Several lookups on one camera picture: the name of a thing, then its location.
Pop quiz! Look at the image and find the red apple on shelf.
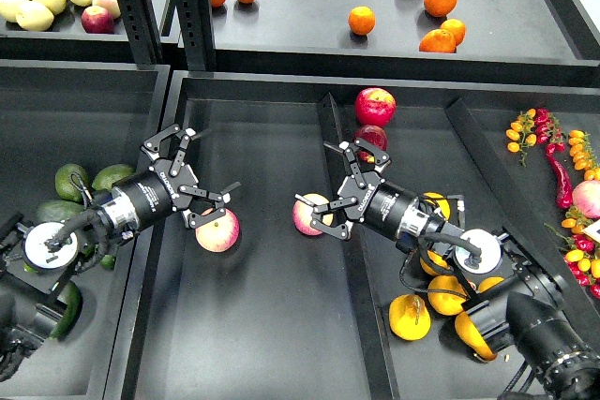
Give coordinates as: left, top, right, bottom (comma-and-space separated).
81, 6, 114, 34

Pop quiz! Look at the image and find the green avocado bottom left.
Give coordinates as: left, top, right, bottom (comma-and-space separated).
36, 200, 84, 223

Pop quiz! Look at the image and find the front orange on shelf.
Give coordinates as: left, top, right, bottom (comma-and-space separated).
419, 29, 457, 53

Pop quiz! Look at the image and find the dark green avocado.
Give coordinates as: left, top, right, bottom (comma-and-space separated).
50, 281, 83, 339

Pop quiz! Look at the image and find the black shelf post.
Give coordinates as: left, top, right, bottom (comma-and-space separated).
117, 0, 163, 65
174, 0, 217, 72

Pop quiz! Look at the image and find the yellow pear hidden right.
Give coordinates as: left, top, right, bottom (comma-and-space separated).
477, 276, 504, 293

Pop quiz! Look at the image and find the black left tray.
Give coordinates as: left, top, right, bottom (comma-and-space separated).
1, 60, 169, 399

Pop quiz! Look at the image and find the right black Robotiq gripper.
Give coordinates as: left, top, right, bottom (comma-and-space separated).
294, 138, 445, 242

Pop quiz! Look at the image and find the black upper left shelf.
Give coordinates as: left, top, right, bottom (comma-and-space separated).
1, 0, 174, 64

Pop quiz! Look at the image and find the black middle tray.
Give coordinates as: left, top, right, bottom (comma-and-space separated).
131, 71, 599, 399

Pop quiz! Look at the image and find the small orange on shelf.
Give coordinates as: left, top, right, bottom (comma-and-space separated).
440, 19, 467, 46

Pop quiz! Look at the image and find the orange cherry tomato bunch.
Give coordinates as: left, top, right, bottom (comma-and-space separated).
505, 109, 537, 167

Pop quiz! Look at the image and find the bright red apple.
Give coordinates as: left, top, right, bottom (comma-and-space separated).
354, 87, 397, 127

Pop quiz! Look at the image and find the pink apple left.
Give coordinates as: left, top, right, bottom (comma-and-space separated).
195, 209, 240, 253

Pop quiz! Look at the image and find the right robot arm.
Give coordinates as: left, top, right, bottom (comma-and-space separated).
296, 138, 599, 399

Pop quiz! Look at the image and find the black tray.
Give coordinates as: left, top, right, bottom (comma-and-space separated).
1, 60, 169, 399
131, 71, 599, 399

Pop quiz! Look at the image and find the green avocado top left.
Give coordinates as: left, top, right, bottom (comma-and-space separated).
54, 163, 89, 203

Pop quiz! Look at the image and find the black tray divider left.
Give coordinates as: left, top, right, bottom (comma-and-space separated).
317, 93, 399, 399

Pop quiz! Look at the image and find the black shelf post left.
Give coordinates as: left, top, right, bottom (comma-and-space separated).
117, 0, 163, 65

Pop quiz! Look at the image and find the dark red apple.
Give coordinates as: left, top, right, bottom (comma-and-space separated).
353, 125, 388, 164

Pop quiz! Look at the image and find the round yellow pear with stem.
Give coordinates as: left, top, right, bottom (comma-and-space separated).
423, 192, 451, 220

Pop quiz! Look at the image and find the orange on shelf centre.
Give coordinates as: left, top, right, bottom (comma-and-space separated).
348, 6, 376, 36

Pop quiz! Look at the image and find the black shelf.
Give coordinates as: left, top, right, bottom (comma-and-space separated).
1, 0, 174, 64
211, 0, 599, 87

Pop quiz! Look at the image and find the green avocado top right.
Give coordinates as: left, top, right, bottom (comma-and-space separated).
92, 164, 135, 191

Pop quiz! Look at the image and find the pale pink apple on shelf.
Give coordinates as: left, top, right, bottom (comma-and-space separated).
92, 0, 121, 20

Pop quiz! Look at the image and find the green avocado right lower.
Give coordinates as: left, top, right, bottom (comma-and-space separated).
100, 255, 116, 271

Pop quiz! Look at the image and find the black shelf post right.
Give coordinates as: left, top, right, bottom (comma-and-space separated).
174, 0, 217, 72

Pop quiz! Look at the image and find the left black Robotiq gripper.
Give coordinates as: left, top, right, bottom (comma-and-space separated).
110, 124, 241, 231

